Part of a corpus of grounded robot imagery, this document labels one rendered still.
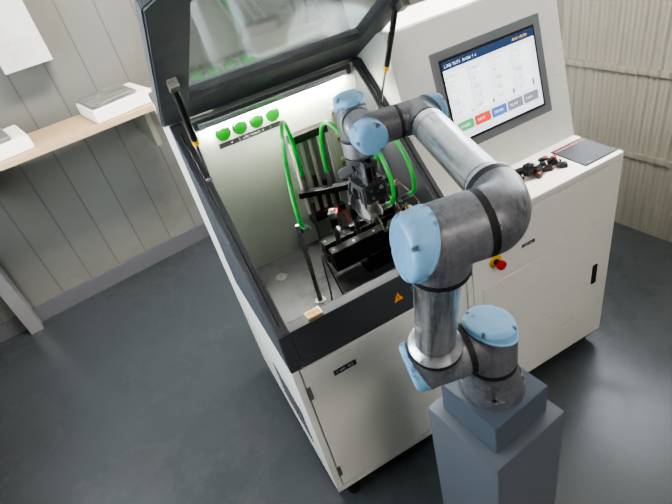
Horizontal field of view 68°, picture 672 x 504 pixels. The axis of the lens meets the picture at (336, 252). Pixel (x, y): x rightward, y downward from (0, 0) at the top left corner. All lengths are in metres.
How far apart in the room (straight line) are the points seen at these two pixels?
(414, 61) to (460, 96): 0.21
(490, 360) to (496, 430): 0.18
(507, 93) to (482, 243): 1.23
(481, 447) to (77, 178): 2.98
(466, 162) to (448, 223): 0.19
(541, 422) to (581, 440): 0.95
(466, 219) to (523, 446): 0.73
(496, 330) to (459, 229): 0.42
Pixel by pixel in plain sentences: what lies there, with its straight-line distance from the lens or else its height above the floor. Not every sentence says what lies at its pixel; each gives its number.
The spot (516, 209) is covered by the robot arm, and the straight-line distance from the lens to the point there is 0.81.
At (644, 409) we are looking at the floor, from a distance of 2.48.
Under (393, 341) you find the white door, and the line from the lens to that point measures 1.72.
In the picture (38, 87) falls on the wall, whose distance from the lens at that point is 3.50.
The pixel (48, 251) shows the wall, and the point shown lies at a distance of 3.78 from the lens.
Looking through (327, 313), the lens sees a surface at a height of 0.95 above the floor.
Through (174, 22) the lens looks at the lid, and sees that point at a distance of 1.04.
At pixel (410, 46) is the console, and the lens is 1.74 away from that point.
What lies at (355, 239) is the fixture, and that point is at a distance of 1.71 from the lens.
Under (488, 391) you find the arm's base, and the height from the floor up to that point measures 0.96.
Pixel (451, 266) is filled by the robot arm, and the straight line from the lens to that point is 0.79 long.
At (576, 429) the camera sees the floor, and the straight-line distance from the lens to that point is 2.37.
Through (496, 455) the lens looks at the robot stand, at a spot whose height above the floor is 0.80.
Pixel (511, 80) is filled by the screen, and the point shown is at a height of 1.27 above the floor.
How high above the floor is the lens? 1.95
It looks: 36 degrees down
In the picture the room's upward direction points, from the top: 15 degrees counter-clockwise
